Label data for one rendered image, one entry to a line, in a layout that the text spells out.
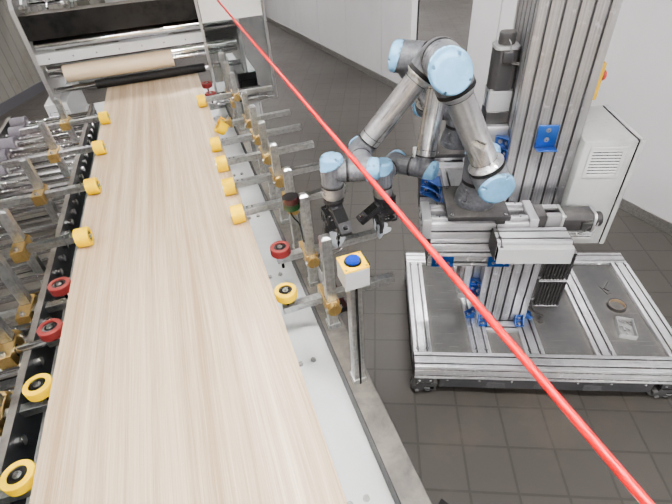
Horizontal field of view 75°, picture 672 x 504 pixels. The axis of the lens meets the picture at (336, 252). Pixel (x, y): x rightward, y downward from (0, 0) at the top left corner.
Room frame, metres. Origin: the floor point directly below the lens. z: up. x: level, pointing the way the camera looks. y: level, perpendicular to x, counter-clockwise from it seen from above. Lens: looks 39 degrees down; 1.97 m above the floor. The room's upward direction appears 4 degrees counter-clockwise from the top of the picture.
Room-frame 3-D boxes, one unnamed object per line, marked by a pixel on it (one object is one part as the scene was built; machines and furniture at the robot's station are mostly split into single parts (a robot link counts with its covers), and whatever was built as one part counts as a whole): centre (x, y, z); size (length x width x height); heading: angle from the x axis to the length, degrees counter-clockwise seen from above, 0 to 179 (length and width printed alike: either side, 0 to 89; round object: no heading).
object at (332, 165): (1.28, -0.01, 1.28); 0.09 x 0.08 x 0.11; 89
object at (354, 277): (0.88, -0.04, 1.18); 0.07 x 0.07 x 0.08; 17
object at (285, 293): (1.13, 0.19, 0.85); 0.08 x 0.08 x 0.11
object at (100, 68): (3.71, 1.37, 1.04); 1.43 x 0.12 x 0.12; 107
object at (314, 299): (1.18, 0.00, 0.82); 0.43 x 0.03 x 0.04; 107
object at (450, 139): (1.89, -0.60, 1.09); 0.15 x 0.15 x 0.10
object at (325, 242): (1.13, 0.03, 0.89); 0.03 x 0.03 x 0.48; 17
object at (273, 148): (1.85, 0.25, 0.89); 0.03 x 0.03 x 0.48; 17
